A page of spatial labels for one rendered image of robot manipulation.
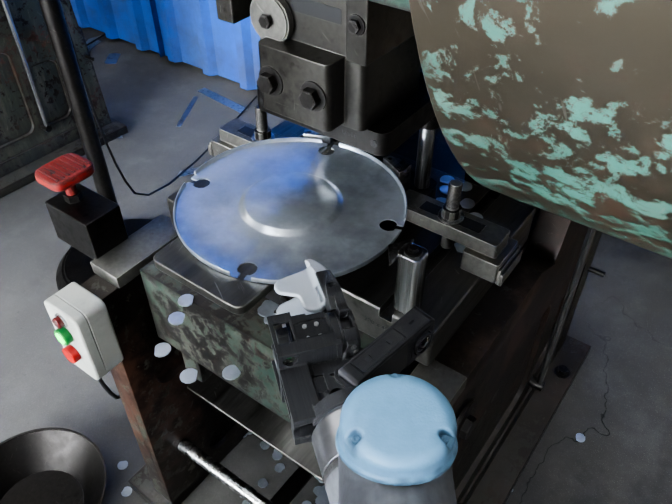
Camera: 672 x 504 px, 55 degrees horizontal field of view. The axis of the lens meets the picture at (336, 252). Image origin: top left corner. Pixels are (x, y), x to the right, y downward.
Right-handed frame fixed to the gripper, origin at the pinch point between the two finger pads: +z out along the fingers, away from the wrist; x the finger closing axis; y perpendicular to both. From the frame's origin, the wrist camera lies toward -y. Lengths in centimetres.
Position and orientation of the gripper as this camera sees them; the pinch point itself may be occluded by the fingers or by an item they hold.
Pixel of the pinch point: (316, 269)
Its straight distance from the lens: 72.0
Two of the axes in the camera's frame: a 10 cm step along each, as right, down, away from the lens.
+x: 0.0, 7.4, 6.7
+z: -2.7, -6.4, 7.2
